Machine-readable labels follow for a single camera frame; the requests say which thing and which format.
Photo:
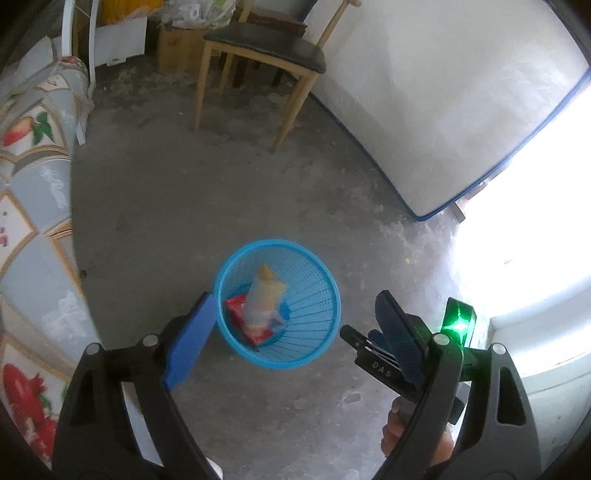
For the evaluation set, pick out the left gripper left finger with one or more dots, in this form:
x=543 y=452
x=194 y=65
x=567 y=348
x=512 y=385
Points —
x=184 y=337

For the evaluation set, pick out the brown cardboard box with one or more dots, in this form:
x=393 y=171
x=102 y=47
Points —
x=180 y=50

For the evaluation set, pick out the fruit pattern tablecloth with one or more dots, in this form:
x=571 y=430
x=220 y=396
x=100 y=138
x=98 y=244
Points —
x=45 y=320

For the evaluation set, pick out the red snack bag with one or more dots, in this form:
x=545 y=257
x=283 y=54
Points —
x=256 y=326

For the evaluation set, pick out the beige paper wrapper trash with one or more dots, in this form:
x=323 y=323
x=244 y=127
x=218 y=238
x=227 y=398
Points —
x=266 y=291

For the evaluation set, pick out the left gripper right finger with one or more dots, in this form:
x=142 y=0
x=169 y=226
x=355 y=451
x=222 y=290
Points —
x=407 y=337

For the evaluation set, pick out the white cardboard box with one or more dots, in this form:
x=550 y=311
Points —
x=116 y=43

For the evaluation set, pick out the white metal frame shelf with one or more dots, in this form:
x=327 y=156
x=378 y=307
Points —
x=69 y=46

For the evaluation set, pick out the wooden chair black seat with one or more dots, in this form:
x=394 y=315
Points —
x=280 y=49

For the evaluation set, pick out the blue plastic waste basket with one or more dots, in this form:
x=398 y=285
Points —
x=311 y=307

